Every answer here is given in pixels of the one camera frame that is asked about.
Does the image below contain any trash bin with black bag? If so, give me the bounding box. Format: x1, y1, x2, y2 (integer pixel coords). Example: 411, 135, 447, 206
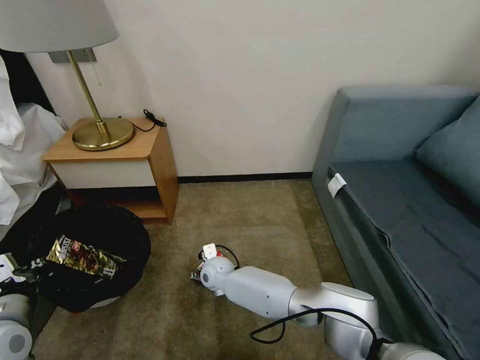
7, 204, 152, 314

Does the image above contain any dark printed snack bag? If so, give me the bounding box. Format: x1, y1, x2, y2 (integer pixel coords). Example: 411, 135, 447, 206
44, 234, 126, 282

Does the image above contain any black baseboard strip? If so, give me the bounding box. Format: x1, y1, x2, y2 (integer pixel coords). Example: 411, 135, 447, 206
176, 171, 314, 185

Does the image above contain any white bed sheet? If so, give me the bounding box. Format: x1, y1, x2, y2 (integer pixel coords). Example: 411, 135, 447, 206
0, 56, 70, 228

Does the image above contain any wooden nightstand with white drawer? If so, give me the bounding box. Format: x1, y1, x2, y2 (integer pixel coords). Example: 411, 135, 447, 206
41, 116, 179, 226

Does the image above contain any white sofa label tag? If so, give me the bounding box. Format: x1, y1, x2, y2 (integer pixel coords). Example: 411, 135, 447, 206
326, 173, 347, 198

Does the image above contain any dark headboard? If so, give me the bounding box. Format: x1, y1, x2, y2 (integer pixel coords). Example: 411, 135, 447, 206
0, 47, 57, 117

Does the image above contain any blue-grey sofa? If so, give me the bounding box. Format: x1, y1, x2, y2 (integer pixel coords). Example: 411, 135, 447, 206
310, 85, 480, 360

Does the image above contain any table lamp with brass stand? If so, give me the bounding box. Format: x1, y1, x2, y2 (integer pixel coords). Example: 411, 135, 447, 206
0, 0, 136, 152

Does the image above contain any blue-grey sofa cushion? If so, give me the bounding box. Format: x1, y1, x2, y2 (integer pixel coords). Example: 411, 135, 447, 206
415, 97, 480, 209

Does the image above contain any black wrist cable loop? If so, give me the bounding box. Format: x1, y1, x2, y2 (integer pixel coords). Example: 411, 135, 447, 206
216, 245, 242, 272

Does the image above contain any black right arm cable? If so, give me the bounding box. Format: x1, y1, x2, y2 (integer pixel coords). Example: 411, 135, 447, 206
249, 307, 395, 360

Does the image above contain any black cable on nightstand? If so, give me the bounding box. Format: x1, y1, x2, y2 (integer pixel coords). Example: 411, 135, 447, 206
131, 109, 167, 133

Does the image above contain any grey wall socket plate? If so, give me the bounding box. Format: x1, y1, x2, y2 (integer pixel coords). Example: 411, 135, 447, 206
48, 47, 98, 64

